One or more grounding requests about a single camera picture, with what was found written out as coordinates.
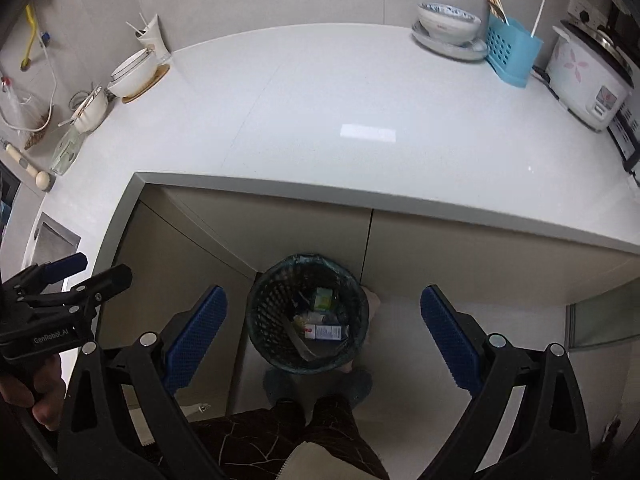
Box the green white medicine box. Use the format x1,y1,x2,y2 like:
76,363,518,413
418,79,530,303
314,287,333,312

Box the dark mesh trash bin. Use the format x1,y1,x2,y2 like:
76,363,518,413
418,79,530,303
245,254,370,375

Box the person left hand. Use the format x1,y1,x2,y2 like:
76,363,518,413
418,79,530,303
1,354,66,431

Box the white small pot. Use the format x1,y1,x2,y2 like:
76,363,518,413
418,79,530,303
58,86,108,133

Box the blue white milk carton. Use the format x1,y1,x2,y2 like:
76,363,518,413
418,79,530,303
303,324,348,341

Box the white toothpick holder vase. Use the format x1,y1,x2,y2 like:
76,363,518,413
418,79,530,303
127,13,171,63

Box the white floral rice cooker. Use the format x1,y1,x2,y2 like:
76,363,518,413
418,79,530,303
544,20,634,131

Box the blue utensil holder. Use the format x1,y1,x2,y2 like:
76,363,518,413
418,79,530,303
486,14,544,88

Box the white bowl with red rim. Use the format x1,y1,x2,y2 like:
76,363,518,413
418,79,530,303
418,2,482,46

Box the wooden chopsticks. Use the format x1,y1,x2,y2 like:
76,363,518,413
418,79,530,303
488,0,510,25

